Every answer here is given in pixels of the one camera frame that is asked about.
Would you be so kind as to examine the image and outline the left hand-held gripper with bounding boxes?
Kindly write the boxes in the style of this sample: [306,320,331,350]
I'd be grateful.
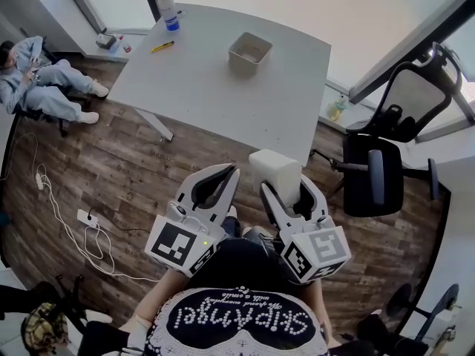
[143,162,242,278]

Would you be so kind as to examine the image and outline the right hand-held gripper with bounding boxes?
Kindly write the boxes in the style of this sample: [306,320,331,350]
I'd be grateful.
[259,174,352,286]

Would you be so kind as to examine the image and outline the white packet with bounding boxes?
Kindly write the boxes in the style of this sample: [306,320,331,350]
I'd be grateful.
[248,148,303,204]

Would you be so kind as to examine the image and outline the beige square container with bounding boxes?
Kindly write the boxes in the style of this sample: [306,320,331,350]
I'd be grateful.
[227,31,274,77]

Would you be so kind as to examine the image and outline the person's left forearm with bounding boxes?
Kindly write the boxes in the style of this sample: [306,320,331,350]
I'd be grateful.
[120,267,192,335]

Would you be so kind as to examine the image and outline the person's right forearm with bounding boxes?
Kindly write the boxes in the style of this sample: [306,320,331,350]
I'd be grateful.
[296,279,333,348]

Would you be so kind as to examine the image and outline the person's jeans legs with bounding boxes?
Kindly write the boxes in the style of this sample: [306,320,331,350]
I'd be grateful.
[221,205,278,246]

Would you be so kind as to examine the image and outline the black mesh office chair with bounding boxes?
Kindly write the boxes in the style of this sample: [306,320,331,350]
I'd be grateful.
[310,42,465,219]

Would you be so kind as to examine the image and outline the grey table leg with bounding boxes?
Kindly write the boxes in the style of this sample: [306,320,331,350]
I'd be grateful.
[134,107,175,143]

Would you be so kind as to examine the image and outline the person's black printed shirt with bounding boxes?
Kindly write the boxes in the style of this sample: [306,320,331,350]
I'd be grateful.
[142,237,333,356]

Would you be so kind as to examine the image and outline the yellow utility knife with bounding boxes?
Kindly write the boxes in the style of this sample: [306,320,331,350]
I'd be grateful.
[150,40,176,54]

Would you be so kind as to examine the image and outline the small red-capped bottle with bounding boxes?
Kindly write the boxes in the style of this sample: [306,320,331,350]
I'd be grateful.
[117,35,134,56]

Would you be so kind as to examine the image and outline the black chair base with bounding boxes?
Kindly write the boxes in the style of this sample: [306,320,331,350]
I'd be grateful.
[0,274,112,335]
[356,283,463,356]

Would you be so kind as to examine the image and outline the white spray bottle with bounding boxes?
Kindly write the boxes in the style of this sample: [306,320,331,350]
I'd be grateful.
[152,0,181,33]

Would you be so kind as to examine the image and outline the grey tissue box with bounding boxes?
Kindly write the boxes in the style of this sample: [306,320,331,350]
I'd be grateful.
[95,33,117,50]

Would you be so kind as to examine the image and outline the yellow plaid bag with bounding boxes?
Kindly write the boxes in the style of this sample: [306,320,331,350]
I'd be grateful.
[21,301,70,353]

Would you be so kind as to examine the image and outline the black cable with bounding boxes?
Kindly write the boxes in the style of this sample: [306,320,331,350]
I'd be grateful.
[87,206,154,234]

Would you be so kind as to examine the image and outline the white cable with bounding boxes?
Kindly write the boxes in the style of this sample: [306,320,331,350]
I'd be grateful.
[7,131,160,283]

